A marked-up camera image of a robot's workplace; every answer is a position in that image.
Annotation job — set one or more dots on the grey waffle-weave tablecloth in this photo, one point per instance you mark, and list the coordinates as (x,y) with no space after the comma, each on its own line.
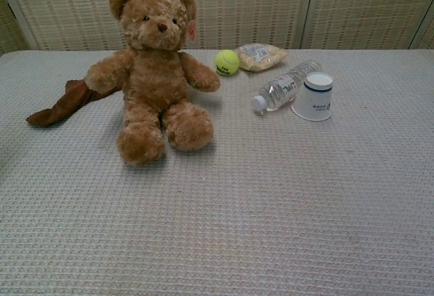
(271,191)

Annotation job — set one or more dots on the dark brown cloth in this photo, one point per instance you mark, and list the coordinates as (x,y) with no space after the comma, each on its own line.
(73,101)

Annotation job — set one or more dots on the white paper cup blue rim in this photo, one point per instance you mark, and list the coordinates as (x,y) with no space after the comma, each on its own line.
(315,101)

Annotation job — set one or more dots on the clear plastic water bottle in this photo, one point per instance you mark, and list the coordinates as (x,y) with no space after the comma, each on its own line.
(281,89)

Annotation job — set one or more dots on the clear bag of snacks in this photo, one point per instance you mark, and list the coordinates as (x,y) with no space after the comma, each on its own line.
(262,57)

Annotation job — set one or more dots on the brown plush teddy bear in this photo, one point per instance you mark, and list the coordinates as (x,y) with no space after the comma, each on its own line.
(152,79)

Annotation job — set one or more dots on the yellow-green tennis ball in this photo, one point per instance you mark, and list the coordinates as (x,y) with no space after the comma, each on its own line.
(226,62)

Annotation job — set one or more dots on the woven bamboo folding screen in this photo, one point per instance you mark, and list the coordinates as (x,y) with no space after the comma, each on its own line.
(254,8)

